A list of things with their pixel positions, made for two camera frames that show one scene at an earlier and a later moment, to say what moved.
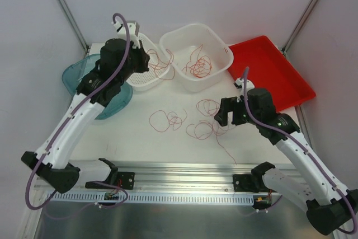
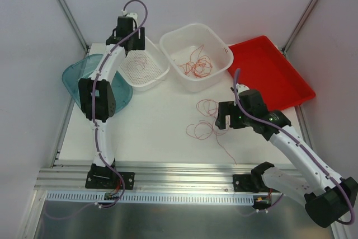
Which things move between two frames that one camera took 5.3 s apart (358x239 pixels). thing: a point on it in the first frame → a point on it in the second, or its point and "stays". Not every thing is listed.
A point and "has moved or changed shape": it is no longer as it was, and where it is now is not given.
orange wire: [199, 68] stays
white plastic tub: [196, 55] stays
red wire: [161, 71] has moved or changed shape
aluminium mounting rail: [182, 177] stays
